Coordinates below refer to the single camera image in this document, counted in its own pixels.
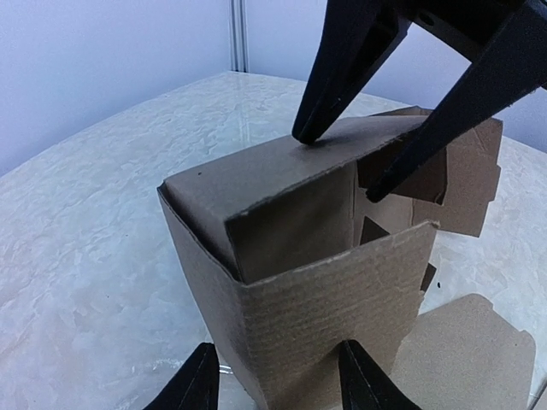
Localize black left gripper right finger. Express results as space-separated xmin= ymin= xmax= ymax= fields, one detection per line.
xmin=338 ymin=339 xmax=421 ymax=410

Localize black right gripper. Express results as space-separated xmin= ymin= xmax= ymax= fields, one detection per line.
xmin=291 ymin=0 xmax=546 ymax=202

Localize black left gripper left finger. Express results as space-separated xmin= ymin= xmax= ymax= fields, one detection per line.
xmin=144 ymin=343 xmax=219 ymax=410

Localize brown cardboard box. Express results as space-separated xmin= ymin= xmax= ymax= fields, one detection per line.
xmin=158 ymin=107 xmax=535 ymax=409

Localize right aluminium frame post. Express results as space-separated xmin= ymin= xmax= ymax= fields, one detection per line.
xmin=229 ymin=0 xmax=249 ymax=73

